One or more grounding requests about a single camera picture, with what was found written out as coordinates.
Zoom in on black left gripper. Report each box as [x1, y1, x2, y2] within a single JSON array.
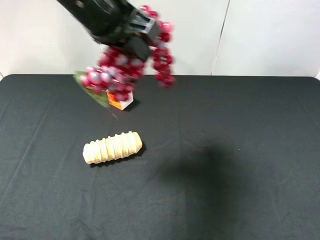
[[58, 0, 160, 62]]

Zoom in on black tablecloth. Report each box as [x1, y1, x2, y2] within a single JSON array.
[[0, 75, 320, 240]]

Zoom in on red plastic grape bunch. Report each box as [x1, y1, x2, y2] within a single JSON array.
[[73, 5, 175, 108]]

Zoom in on ridged tan bread roll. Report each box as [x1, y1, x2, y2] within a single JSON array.
[[82, 131, 143, 165]]

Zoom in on colourful puzzle cube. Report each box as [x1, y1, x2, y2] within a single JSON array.
[[106, 90, 134, 111]]

